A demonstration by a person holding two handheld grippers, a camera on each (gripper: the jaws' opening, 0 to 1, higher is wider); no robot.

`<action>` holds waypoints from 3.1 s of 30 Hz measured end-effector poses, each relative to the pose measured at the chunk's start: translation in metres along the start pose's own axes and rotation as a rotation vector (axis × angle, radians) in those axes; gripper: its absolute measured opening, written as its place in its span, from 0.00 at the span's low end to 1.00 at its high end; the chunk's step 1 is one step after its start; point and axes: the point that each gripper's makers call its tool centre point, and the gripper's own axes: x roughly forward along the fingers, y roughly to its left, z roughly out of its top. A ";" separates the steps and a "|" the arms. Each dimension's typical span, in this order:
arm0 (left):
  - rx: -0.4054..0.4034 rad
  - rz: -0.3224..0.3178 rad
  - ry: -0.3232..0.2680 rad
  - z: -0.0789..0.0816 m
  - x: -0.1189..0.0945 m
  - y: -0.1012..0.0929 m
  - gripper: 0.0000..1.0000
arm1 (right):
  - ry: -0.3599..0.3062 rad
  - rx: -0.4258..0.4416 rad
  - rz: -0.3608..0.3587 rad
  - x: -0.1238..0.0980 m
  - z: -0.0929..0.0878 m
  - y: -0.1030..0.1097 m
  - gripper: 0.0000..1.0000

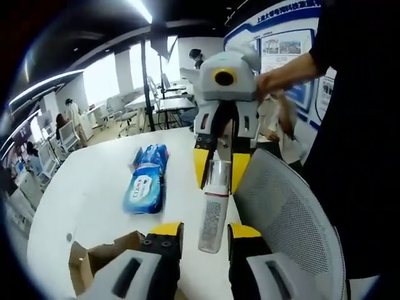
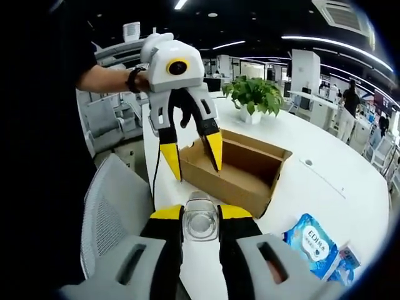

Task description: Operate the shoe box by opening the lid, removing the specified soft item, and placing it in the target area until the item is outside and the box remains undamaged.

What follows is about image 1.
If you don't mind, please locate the person's right hand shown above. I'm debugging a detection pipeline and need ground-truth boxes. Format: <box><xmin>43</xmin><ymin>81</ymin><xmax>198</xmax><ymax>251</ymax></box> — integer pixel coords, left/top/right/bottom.
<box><xmin>255</xmin><ymin>66</ymin><xmax>293</xmax><ymax>103</ymax></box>

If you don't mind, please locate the brown cardboard shoe box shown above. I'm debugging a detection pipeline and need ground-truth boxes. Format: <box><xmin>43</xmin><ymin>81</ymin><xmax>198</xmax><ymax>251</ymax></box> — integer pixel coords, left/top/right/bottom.
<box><xmin>68</xmin><ymin>230</ymin><xmax>148</xmax><ymax>296</ymax></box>

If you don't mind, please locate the blue wet wipes pack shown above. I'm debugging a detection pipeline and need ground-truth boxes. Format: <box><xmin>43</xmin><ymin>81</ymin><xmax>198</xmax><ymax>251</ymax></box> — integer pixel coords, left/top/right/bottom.
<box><xmin>121</xmin><ymin>169</ymin><xmax>167</xmax><ymax>216</ymax></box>

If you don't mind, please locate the white spray bottle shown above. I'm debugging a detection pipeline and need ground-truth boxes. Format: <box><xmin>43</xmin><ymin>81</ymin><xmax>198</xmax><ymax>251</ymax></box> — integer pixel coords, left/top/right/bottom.
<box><xmin>197</xmin><ymin>159</ymin><xmax>234</xmax><ymax>254</ymax></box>

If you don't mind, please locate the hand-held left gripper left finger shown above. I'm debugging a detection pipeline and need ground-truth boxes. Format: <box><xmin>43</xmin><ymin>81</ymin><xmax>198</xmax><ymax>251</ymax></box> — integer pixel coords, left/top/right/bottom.
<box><xmin>76</xmin><ymin>222</ymin><xmax>185</xmax><ymax>300</ymax></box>

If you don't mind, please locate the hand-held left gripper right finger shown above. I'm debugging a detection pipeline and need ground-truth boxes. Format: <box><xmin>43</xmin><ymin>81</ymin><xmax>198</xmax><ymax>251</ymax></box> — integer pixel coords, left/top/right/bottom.
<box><xmin>227</xmin><ymin>222</ymin><xmax>317</xmax><ymax>300</ymax></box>

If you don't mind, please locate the grey mesh office chair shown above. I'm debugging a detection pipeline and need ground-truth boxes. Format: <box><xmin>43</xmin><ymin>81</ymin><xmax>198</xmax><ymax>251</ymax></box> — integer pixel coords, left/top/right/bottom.
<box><xmin>232</xmin><ymin>147</ymin><xmax>348</xmax><ymax>300</ymax></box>

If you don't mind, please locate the black tripod stand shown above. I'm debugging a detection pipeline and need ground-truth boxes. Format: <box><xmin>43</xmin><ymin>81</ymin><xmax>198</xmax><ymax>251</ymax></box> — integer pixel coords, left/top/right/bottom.
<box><xmin>141</xmin><ymin>23</ymin><xmax>179</xmax><ymax>134</ymax></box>

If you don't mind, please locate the row of white office chairs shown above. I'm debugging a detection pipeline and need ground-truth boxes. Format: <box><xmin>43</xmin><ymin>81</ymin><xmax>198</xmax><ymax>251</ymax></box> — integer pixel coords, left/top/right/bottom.
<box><xmin>39</xmin><ymin>93</ymin><xmax>142</xmax><ymax>176</ymax></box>

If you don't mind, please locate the blue white wall poster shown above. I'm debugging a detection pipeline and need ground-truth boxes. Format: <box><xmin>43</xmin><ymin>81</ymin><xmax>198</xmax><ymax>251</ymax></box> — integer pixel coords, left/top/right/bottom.
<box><xmin>222</xmin><ymin>4</ymin><xmax>339</xmax><ymax>129</ymax></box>

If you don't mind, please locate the white ceiling light strip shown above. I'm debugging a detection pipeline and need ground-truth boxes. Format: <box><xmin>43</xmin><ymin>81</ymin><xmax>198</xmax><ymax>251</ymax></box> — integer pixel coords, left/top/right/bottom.
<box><xmin>133</xmin><ymin>0</ymin><xmax>154</xmax><ymax>25</ymax></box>
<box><xmin>9</xmin><ymin>68</ymin><xmax>86</xmax><ymax>106</ymax></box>

